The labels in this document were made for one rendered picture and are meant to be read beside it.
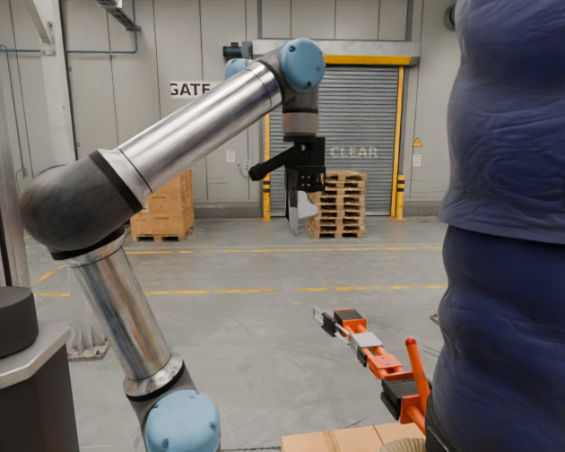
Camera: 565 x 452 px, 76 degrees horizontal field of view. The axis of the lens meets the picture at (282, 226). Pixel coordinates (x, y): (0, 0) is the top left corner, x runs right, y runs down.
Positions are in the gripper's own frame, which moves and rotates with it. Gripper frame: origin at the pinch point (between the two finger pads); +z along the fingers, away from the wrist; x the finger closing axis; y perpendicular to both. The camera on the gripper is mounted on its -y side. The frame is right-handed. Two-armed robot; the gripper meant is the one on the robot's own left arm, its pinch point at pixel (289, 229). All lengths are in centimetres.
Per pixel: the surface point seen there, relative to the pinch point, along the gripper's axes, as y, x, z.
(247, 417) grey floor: -17, 130, 152
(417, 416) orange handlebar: 23.1, -19.3, 32.6
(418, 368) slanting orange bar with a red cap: 24.6, -14.9, 25.3
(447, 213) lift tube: 16.4, -36.1, -9.2
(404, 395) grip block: 22.5, -14.1, 31.8
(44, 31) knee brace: -157, 208, -100
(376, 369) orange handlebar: 20.3, -2.9, 33.0
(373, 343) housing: 22.7, 6.9, 32.0
